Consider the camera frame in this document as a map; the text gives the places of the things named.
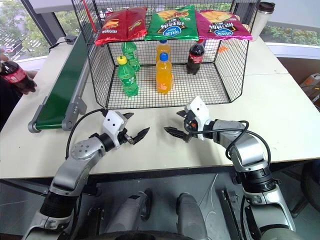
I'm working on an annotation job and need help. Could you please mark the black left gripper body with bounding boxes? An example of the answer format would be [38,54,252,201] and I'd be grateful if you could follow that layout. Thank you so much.
[116,124,134,148]

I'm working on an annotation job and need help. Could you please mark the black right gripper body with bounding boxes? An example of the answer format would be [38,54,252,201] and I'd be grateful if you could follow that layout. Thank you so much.
[182,110,200,138]

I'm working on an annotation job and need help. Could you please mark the cola bottle red label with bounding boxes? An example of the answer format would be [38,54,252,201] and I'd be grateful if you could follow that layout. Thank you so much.
[0,60,38,95]
[186,39,206,76]

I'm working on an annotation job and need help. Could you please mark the green conveyor belt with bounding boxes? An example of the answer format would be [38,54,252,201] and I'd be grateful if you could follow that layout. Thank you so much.
[27,29,88,133]

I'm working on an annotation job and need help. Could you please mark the person's hand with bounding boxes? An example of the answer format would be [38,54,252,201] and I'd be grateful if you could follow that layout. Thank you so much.
[22,70,39,87]

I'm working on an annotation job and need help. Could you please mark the green soda bottle yellow cap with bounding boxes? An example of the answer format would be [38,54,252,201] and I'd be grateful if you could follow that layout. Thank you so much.
[116,55,140,97]

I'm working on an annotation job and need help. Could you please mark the orange soda bottle blue cap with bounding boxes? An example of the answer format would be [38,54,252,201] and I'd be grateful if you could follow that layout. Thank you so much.
[155,52,173,95]
[155,39,171,63]

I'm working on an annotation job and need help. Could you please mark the grey left robot leg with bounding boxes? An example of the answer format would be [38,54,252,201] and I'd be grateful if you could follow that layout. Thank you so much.
[109,191,153,240]

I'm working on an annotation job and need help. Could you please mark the grey robot leg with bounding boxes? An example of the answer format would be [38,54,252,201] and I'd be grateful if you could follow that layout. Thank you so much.
[109,191,153,240]
[176,192,208,240]

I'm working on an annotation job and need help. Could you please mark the grey right robot leg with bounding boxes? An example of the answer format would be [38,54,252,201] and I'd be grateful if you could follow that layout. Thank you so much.
[176,192,208,240]

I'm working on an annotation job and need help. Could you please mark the green chip bag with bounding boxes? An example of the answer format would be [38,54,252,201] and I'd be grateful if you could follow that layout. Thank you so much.
[144,4,200,42]

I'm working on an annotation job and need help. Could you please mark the red chip bag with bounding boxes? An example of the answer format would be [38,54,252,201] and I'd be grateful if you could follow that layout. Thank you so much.
[94,6,148,46]

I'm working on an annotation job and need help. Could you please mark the pink chip bag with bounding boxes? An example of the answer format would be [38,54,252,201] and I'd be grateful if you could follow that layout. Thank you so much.
[194,9,253,42]

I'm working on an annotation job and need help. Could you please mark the red pole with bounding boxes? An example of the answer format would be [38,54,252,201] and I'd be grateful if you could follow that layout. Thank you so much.
[83,0,97,33]

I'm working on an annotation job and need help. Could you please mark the white thermos cup black lid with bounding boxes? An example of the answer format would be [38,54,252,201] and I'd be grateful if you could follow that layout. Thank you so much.
[249,1,276,42]

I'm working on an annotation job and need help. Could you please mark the black round object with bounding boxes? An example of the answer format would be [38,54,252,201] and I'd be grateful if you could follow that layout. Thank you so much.
[299,159,320,213]

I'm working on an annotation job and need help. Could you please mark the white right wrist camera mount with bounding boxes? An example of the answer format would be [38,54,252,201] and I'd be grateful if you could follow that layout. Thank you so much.
[184,95,212,141]

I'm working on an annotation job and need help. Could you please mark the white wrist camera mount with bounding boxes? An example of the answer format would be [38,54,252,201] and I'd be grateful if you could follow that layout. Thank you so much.
[184,95,212,141]
[103,109,126,149]

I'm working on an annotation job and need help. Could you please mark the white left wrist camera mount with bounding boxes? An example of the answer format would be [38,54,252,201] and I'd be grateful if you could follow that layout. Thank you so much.
[103,109,126,149]

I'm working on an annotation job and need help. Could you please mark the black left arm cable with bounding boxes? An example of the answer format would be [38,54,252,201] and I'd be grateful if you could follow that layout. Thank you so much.
[66,107,110,161]

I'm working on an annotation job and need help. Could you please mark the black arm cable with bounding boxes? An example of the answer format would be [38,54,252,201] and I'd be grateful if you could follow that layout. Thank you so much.
[66,107,110,161]
[183,119,272,171]

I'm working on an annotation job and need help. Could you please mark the black wire mesh cage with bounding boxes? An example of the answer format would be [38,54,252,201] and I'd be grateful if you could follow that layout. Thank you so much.
[71,0,262,110]

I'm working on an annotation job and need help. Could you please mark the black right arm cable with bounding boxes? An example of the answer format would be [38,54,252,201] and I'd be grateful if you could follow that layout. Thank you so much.
[183,119,272,171]

